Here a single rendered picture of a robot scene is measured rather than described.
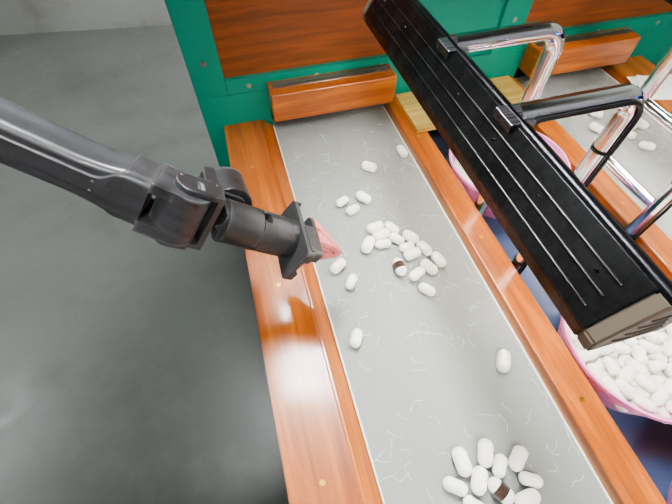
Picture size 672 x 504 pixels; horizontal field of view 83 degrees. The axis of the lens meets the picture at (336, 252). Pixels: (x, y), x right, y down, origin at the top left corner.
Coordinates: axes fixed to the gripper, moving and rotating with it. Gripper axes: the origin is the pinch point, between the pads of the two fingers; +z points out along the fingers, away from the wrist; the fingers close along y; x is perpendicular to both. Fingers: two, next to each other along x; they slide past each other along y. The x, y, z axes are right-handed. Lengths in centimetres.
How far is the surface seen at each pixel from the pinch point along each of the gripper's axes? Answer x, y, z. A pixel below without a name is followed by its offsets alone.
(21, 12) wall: 147, 297, -69
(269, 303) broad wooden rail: 15.1, -1.1, -3.3
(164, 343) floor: 102, 34, 11
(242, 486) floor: 88, -18, 29
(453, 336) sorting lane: -1.6, -13.9, 21.0
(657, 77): -48, 10, 34
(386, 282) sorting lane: 3.2, -0.9, 15.0
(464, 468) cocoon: 1.7, -32.5, 14.0
